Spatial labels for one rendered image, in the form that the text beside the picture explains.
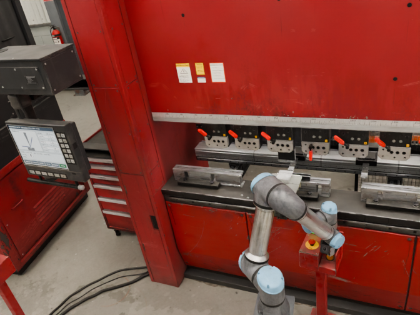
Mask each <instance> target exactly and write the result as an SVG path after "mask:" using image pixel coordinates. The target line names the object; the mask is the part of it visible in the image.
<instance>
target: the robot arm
mask: <svg viewBox="0 0 420 315"><path fill-rule="evenodd" d="M251 191H252V193H254V200H253V203H254V205H255V206H256V209H255V213H254V221H253V225H252V231H251V238H250V243H249V247H248V248H247V249H246V250H245V251H244V252H242V255H240V257H239V267H240V269H241V271H242V272H243V273H244V274H245V275H246V276H247V277H248V279H249V280H250V281H251V282H252V283H253V284H254V286H255V287H256V288H257V290H258V291H259V296H260V298H259V302H258V304H257V310H258V313H259V315H289V313H290V305H289V302H288V300H287V299H286V297H285V290H284V277H283V274H282V272H281V271H280V270H279V269H278V268H276V267H274V266H273V267H272V266H270V265H269V264H268V261H269V253H268V252H267V250H268V243H269V237H270V233H271V227H272V223H273V217H274V211H277V212H279V213H280V214H282V215H284V216H286V217H287V218H289V219H290V220H292V221H297V222H299V223H300V224H301V226H302V228H303V229H304V231H305V232H306V233H308V234H310V233H314V234H315V235H317V236H318V237H320V238H321V239H322V240H321V248H320V252H321V253H323V254H327V255H328V256H330V257H331V256H333V255H334V254H335V253H336V251H337V250H338V248H340V247H341V246H342V245H343V244H344V241H345V237H344V236H343V235H342V234H341V233H340V232H339V230H338V229H337V227H338V221H337V212H338V211H337V206H336V204H335V203H334V202H332V201H326V202H323V203H322V205H321V209H320V210H318V211H317V212H315V213H314V212H313V211H312V210H310V209H309V208H308V207H307V204H306V203H305V202H304V201H303V200H302V199H301V198H300V197H299V196H298V195H297V194H296V193H295V192H294V191H293V190H292V189H291V188H290V187H289V186H287V185H286V184H284V183H283V182H282V181H280V180H279V179H278V178H277V177H276V176H274V175H272V174H270V173H268V172H264V173H261V174H259V175H257V177H255V178H254V179H253V180H252V183H251ZM329 252H330V253H329Z"/></svg>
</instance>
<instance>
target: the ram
mask: <svg viewBox="0 0 420 315"><path fill-rule="evenodd" d="M124 3H125V7H126V11H127V16H128V19H129V24H130V27H131V32H132V36H133V39H134V44H135V47H136V52H137V56H138V59H139V64H140V67H141V72H142V76H143V79H144V84H145V88H146V92H147V97H148V100H149V105H150V108H151V112H152V113H183V114H218V115H237V116H272V117H290V118H326V119H362V120H380V121H416V122H420V0H124ZM186 63H189V68H190V72H191V78H192V82H179V78H178V72H177V68H176V64H186ZM195 63H203V66H204V74H201V75H197V73H196V67H195ZM209 63H223V64H224V73H225V78H226V82H212V79H211V72H210V67H209ZM198 77H205V78H206V82H198ZM153 120H154V121H169V122H183V123H210V124H238V125H252V126H279V127H294V128H321V129H348V130H363V131H391V132H405V133H420V127H394V126H363V125H347V124H316V123H300V122H269V121H238V120H222V119H192V118H176V117H153Z"/></svg>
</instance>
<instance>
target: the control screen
mask: <svg viewBox="0 0 420 315"><path fill-rule="evenodd" d="M8 127H9V129H10V131H11V134H12V136H13V138H14V140H15V142H16V144H17V147H18V149H19V151H20V153H21V156H22V158H23V160H24V162H25V163H26V164H35V165H40V166H49V167H55V168H64V169H68V167H67V165H66V162H65V160H64V157H63V154H62V152H61V149H60V147H59V144H58V142H57V139H56V137H55V135H54V132H53V129H51V128H42V127H26V126H10V125H8ZM29 154H32V155H33V157H29Z"/></svg>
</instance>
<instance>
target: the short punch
mask: <svg viewBox="0 0 420 315"><path fill-rule="evenodd" d="M278 159H279V162H285V163H296V151H295V148H294V151H292V152H290V153H289V152H278Z"/></svg>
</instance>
